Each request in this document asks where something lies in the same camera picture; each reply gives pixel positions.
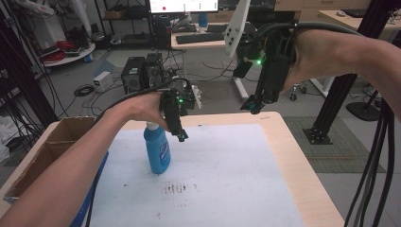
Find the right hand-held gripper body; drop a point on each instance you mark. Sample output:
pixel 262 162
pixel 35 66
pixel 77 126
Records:
pixel 271 60

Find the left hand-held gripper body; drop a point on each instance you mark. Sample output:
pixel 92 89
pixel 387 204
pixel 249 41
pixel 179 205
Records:
pixel 186 97

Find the blue plastic bottle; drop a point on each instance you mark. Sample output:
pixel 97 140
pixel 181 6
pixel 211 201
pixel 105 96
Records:
pixel 157 148

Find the person's right hand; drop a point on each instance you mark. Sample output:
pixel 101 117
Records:
pixel 310 53

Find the person's left hand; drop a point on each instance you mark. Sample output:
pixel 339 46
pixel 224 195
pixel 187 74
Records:
pixel 143 105

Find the white table mat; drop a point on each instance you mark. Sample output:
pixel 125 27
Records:
pixel 214 176

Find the white-legged office desk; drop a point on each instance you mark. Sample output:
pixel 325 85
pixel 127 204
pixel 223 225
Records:
pixel 201 45

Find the black computer tower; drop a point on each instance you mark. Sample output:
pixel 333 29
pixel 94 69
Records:
pixel 133 74

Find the black keyboard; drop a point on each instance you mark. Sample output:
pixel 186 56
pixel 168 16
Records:
pixel 200 38

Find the small blue container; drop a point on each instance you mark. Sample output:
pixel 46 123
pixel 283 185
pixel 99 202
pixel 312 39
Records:
pixel 203 20

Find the white computer mouse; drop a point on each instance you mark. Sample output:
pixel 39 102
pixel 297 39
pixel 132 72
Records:
pixel 341 13

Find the small white box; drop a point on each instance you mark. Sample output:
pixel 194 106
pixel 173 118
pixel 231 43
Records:
pixel 102 81

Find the computer monitor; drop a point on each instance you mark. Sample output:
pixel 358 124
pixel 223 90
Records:
pixel 184 5

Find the grey floor mat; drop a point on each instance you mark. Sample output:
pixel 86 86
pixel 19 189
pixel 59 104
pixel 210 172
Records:
pixel 340 157

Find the light wooden desk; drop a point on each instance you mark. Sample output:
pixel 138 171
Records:
pixel 359 20

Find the black round stand base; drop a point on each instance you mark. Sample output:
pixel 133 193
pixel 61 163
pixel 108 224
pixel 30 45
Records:
pixel 362 111

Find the round white table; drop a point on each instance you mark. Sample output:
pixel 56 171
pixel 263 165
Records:
pixel 71 58

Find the brown cardboard box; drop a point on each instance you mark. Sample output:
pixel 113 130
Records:
pixel 47 151

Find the black metal rack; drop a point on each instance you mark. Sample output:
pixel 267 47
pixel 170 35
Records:
pixel 19 72

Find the open-frame computer case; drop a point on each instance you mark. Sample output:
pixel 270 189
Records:
pixel 154 70

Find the black metal frame post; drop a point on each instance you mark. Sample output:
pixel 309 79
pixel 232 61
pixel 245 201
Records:
pixel 334 104

